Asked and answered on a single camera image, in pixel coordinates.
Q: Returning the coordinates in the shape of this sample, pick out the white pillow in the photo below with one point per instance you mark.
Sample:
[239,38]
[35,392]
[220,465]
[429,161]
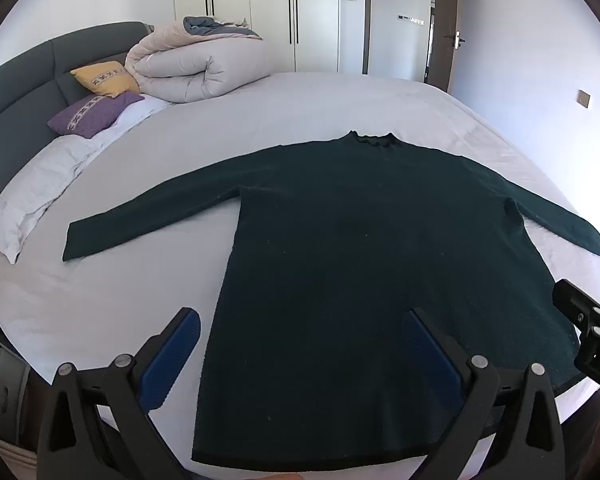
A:
[45,180]

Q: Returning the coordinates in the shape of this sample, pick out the dark green sweater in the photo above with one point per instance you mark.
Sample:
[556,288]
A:
[360,240]

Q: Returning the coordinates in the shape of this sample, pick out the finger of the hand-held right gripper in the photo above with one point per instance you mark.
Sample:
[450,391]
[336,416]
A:
[575,300]

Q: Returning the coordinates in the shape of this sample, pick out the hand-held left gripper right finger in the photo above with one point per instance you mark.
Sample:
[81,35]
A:
[430,355]

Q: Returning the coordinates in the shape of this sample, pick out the beige wall socket plate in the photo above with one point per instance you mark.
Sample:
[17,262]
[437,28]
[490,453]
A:
[584,98]

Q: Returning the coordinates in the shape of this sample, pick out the purple patterned cushion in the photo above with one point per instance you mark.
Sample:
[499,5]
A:
[92,115]

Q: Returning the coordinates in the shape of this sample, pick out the dark brown door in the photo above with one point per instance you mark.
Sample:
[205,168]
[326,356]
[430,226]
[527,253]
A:
[442,0]

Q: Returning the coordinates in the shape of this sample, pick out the grey nightstand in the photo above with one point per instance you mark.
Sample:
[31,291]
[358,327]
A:
[0,380]

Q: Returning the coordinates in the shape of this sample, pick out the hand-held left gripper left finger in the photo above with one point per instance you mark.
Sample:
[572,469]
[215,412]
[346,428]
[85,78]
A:
[172,355]

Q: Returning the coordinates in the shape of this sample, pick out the yellow patterned cushion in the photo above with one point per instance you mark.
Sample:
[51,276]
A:
[107,77]

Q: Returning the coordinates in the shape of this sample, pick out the bed with white sheet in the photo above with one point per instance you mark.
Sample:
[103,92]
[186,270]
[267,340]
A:
[220,130]

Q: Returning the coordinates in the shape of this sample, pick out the folded beige duvet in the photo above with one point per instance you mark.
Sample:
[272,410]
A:
[200,67]

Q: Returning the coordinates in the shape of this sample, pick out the white wardrobe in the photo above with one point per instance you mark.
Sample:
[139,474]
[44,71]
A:
[260,10]

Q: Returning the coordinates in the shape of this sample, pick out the dark grey bed headboard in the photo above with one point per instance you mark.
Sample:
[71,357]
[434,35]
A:
[15,105]

